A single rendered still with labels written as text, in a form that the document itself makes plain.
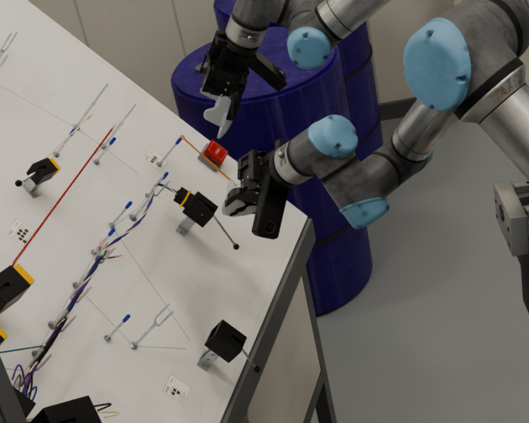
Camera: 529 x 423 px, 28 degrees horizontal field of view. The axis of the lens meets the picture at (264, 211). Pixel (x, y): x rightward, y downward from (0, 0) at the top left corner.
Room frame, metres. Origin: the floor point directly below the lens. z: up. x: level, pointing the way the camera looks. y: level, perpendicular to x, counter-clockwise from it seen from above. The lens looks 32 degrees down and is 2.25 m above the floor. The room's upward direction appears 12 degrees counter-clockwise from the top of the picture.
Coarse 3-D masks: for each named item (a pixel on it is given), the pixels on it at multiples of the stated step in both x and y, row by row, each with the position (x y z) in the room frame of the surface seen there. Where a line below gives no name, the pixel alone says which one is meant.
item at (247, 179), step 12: (276, 144) 1.66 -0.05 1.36; (252, 156) 1.68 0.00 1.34; (264, 156) 1.68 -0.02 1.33; (240, 168) 1.70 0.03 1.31; (252, 168) 1.66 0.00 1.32; (264, 168) 1.66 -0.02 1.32; (240, 180) 1.69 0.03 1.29; (252, 180) 1.65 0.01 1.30; (276, 180) 1.60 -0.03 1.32; (252, 192) 1.63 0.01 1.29
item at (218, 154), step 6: (210, 144) 2.19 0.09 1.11; (216, 144) 2.20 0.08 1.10; (210, 150) 2.17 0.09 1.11; (216, 150) 2.18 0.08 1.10; (222, 150) 2.19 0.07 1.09; (210, 156) 2.17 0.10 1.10; (216, 156) 2.17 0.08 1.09; (222, 156) 2.18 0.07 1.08; (216, 162) 2.16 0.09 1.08; (222, 162) 2.16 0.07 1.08
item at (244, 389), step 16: (304, 240) 2.09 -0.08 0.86; (304, 256) 2.07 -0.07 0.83; (288, 272) 1.97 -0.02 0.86; (288, 288) 1.94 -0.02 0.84; (272, 304) 1.86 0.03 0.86; (288, 304) 1.93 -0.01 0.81; (272, 320) 1.82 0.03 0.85; (272, 336) 1.81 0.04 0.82; (256, 352) 1.71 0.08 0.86; (240, 384) 1.62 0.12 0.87; (256, 384) 1.68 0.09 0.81; (240, 400) 1.60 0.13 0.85; (224, 416) 1.54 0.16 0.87; (240, 416) 1.58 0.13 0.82
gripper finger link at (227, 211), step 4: (232, 180) 1.73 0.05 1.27; (228, 184) 1.73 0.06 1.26; (232, 184) 1.72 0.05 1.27; (228, 188) 1.72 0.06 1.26; (232, 188) 1.71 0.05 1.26; (236, 200) 1.66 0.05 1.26; (240, 200) 1.67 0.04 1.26; (224, 204) 1.69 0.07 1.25; (232, 204) 1.68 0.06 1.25; (236, 204) 1.67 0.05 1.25; (240, 204) 1.67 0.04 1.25; (244, 204) 1.67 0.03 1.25; (224, 208) 1.69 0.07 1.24; (228, 208) 1.69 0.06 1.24; (232, 208) 1.69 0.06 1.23; (236, 208) 1.69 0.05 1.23; (224, 212) 1.71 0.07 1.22; (228, 212) 1.70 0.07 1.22
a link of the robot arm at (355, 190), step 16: (352, 160) 1.53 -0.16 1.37; (368, 160) 1.57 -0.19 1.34; (384, 160) 1.56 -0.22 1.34; (336, 176) 1.52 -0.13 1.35; (352, 176) 1.51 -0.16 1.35; (368, 176) 1.52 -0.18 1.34; (384, 176) 1.53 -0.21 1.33; (336, 192) 1.51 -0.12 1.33; (352, 192) 1.50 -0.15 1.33; (368, 192) 1.50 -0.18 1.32; (384, 192) 1.52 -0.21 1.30; (352, 208) 1.49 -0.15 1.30; (368, 208) 1.48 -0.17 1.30; (384, 208) 1.49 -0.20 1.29; (352, 224) 1.50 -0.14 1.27; (368, 224) 1.48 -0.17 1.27
